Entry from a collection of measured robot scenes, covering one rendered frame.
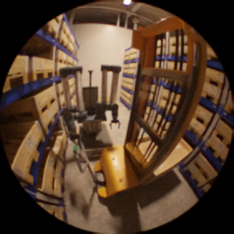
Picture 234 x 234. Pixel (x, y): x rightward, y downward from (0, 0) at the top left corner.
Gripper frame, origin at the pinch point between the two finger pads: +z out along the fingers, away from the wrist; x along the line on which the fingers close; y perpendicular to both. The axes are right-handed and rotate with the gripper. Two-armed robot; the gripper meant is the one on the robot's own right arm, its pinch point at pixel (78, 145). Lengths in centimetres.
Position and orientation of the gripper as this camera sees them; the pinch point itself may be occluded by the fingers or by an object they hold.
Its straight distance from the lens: 99.0
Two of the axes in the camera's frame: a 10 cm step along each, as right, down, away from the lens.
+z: 3.0, 9.5, 0.9
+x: -9.4, 3.1, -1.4
